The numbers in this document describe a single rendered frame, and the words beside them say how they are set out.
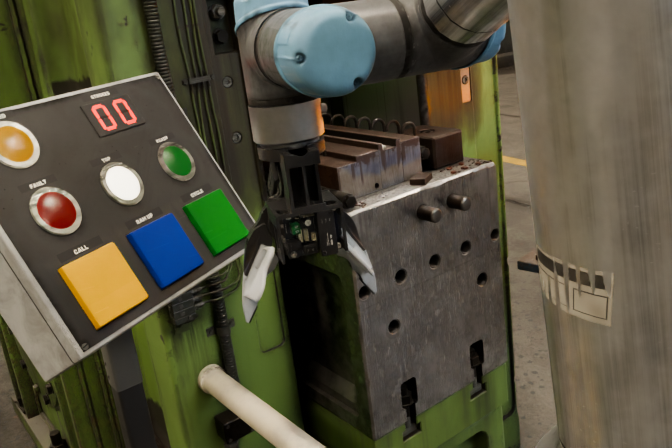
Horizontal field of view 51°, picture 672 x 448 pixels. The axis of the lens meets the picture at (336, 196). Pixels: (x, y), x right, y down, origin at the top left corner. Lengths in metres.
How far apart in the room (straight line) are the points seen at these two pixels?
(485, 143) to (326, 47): 1.17
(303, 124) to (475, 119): 1.01
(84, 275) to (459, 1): 0.47
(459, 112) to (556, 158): 1.35
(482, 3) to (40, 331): 0.54
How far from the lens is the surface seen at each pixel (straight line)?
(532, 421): 2.25
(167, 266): 0.85
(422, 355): 1.40
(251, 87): 0.71
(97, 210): 0.85
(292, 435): 1.14
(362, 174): 1.27
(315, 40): 0.58
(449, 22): 0.61
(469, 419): 1.57
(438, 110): 1.58
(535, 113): 0.29
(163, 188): 0.92
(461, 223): 1.38
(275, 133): 0.71
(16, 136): 0.84
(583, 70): 0.28
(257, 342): 1.40
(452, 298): 1.41
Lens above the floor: 1.28
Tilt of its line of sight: 16 degrees down
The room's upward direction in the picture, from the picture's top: 7 degrees counter-clockwise
